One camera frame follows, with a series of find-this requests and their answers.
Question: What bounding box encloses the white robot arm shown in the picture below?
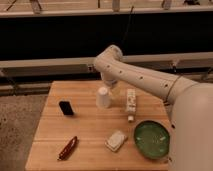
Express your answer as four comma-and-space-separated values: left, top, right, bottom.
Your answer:
93, 45, 213, 171

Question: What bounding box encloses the green bowl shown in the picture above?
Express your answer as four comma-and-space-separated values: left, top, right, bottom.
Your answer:
134, 120, 170, 160

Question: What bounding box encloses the red-brown folding knife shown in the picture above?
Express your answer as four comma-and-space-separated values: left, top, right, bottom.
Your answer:
58, 136, 78, 161

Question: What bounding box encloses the white soap bar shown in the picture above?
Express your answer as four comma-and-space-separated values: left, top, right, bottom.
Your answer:
105, 130, 128, 152

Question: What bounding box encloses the white tube with cap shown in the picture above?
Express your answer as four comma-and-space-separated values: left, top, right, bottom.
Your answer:
126, 89, 136, 122

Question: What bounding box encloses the black eraser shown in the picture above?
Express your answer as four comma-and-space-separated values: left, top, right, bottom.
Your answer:
59, 101, 74, 115

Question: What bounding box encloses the black hanging cable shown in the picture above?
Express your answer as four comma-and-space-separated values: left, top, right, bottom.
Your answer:
119, 4, 135, 48

